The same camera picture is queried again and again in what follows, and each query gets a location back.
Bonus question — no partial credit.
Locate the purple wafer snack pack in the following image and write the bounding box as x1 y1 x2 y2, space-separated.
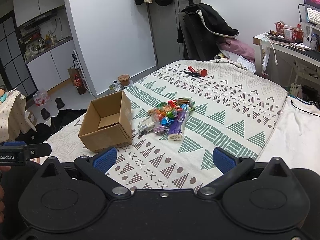
168 111 189 141

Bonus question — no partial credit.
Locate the clear white snack packet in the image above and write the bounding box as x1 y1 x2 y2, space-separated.
138 116 160 136

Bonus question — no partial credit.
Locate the green snack packet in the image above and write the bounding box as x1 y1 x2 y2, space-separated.
183 101 195 112

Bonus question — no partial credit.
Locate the small purple snack packet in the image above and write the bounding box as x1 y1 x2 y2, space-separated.
153 125 169 135

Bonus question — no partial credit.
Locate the red snack stick packet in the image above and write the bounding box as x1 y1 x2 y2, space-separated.
168 100 182 111

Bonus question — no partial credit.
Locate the round cookie packet teal band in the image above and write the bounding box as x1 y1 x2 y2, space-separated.
176 98 192 105

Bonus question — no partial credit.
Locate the person's left hand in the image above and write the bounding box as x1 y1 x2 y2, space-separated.
0 166 11 223

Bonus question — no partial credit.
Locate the dotted cream tablecloth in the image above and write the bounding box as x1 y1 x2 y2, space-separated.
0 89 36 142

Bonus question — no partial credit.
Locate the black clothes pile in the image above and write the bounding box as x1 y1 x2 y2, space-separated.
15 109 87 145

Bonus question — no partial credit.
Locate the small cardboard box on floor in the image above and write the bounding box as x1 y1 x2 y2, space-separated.
25 111 37 126

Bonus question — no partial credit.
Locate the brown cardboard box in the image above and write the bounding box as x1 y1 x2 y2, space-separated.
78 91 132 153

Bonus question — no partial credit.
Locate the left black slipper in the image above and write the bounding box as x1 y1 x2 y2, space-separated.
41 108 50 120

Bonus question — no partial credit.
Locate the black slipper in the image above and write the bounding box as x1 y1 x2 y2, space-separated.
41 108 50 120
55 98 65 110

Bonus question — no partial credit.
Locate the water bottle pack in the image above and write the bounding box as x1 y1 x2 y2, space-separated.
33 89 50 107

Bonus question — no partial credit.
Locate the white bed sheet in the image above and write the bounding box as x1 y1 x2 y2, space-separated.
257 96 319 190

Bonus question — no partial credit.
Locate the patterned bed blanket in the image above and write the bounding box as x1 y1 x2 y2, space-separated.
32 59 289 193

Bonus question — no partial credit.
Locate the right black slipper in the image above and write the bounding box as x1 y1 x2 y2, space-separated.
55 98 65 110

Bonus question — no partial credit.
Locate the dark soda bottle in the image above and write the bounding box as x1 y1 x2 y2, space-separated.
74 75 86 95

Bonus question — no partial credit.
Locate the brown lidded jar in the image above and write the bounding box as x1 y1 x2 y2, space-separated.
118 74 130 87

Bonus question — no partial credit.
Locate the brown paper bag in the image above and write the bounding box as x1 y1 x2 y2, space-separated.
68 68 80 86

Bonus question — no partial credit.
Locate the pink pillow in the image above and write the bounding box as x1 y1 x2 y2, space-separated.
218 38 255 63

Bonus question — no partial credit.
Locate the black office chair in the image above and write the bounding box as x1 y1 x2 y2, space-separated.
178 12 220 61

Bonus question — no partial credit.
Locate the white desk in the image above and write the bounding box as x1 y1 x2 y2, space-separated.
253 34 319 85

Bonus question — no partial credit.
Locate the black jacket on chair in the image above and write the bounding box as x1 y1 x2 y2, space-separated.
182 3 239 43

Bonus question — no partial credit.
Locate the kitchen cabinet shelf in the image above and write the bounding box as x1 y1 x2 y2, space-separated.
13 0 75 90

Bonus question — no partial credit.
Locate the grey door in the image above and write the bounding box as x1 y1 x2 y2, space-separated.
147 0 201 68

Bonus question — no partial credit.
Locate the red keychain with keys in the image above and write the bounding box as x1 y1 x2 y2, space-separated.
185 66 207 77

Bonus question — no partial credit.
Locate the white charging cable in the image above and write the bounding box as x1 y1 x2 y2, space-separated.
263 34 279 66

